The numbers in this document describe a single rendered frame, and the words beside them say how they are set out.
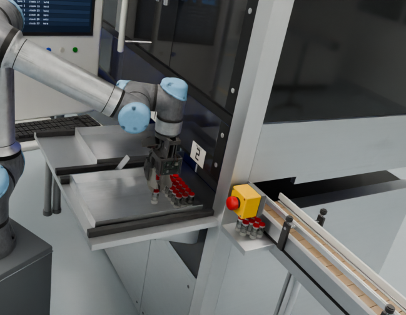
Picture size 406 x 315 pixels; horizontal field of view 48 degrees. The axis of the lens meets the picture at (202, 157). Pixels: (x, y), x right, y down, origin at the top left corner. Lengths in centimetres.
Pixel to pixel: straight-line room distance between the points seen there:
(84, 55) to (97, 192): 84
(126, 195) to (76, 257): 117
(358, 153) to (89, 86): 97
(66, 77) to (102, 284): 151
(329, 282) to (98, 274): 149
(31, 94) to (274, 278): 125
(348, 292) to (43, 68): 91
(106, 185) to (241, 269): 54
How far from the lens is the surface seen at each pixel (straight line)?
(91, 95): 110
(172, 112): 125
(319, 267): 127
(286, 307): 150
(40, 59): 110
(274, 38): 121
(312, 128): 144
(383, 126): 170
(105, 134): 184
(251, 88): 123
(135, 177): 157
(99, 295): 238
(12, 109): 133
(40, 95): 210
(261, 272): 169
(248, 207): 129
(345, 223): 186
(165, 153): 129
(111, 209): 139
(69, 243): 267
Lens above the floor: 166
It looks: 26 degrees down
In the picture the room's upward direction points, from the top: 11 degrees clockwise
